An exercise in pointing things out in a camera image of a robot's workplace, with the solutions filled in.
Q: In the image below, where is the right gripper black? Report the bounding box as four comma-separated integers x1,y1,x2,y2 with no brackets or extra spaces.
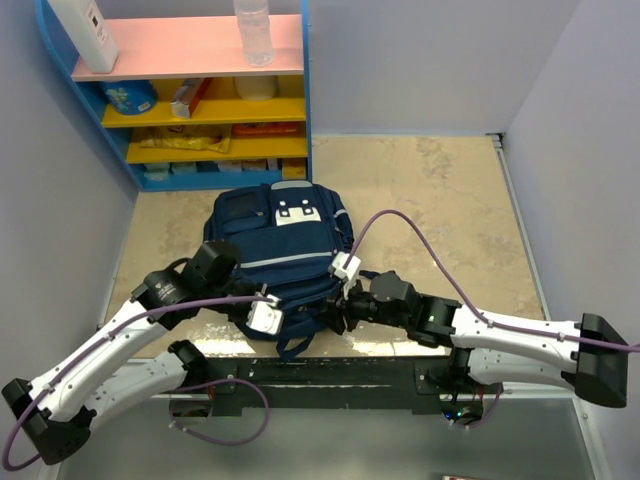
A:
313,274,409,335

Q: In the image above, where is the navy blue student backpack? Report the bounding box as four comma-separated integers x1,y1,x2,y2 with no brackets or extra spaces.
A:
203,180,355,361

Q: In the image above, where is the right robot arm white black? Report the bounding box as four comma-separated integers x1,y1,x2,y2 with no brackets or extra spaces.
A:
327,268,629,408

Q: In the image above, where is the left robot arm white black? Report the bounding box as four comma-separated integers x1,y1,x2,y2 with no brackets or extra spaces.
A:
1,241,265,472

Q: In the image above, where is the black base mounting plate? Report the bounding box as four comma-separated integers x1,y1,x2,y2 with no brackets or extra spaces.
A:
148,355,506,418

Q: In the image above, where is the yellow snack packet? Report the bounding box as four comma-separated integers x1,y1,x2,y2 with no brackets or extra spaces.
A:
138,125,231,154

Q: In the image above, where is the red flat box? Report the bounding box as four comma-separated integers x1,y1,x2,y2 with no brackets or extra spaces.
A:
232,122,301,137

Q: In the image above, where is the blue shelf unit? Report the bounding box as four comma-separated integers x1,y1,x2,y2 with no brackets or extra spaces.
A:
35,1,313,192

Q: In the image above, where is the orange white carton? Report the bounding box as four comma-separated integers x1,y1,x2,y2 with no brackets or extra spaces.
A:
171,78,211,119

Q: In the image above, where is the white cylindrical jar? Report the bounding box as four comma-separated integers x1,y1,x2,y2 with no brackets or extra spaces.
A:
233,75,279,102

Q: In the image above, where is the blue snack canister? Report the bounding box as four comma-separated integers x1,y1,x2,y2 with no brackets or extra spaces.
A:
100,80,158,116

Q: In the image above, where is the clear plastic water bottle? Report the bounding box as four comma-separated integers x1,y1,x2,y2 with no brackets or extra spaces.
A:
233,0,275,68

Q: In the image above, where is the white rectangular device box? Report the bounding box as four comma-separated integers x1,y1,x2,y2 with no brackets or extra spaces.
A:
49,0,119,74

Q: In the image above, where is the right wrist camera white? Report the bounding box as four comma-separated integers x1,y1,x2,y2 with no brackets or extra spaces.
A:
328,252,361,298

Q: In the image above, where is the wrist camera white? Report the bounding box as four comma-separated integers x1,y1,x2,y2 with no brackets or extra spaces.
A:
246,295,284,335
328,252,361,298

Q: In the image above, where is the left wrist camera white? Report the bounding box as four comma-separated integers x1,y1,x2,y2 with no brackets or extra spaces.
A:
246,295,284,335

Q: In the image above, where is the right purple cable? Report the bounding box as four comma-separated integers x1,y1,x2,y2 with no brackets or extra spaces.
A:
347,210,640,431

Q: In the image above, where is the aluminium rail frame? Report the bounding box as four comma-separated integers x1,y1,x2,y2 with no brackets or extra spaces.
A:
37,132,614,480

